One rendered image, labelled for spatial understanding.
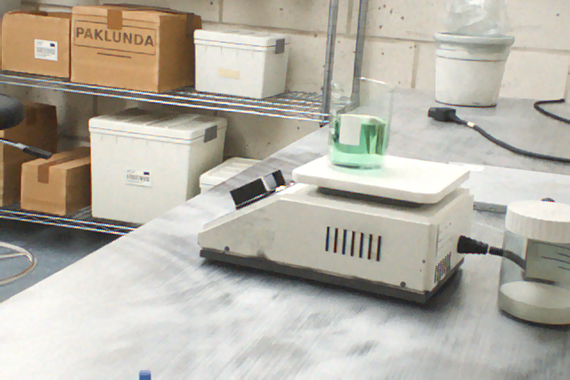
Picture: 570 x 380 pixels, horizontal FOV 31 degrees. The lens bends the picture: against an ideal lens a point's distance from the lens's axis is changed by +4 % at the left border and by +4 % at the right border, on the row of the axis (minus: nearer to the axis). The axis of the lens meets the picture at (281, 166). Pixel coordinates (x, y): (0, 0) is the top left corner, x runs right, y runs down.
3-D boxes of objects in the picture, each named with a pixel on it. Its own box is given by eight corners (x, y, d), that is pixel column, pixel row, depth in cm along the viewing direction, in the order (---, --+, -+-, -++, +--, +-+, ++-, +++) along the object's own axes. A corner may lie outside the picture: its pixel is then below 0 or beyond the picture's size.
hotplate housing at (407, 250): (193, 261, 83) (198, 167, 81) (259, 226, 95) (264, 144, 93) (457, 317, 75) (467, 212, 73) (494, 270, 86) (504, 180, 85)
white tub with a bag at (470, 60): (411, 101, 187) (425, -18, 182) (449, 94, 198) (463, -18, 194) (483, 111, 179) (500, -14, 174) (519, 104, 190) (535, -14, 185)
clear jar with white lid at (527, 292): (557, 335, 73) (569, 226, 71) (480, 309, 77) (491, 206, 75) (596, 317, 77) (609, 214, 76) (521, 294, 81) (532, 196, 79)
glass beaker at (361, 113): (394, 181, 79) (404, 80, 78) (328, 178, 79) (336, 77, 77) (380, 165, 85) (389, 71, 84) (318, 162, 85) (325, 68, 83)
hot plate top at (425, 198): (287, 181, 79) (287, 171, 79) (338, 157, 90) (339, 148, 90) (434, 206, 74) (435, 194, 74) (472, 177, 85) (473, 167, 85)
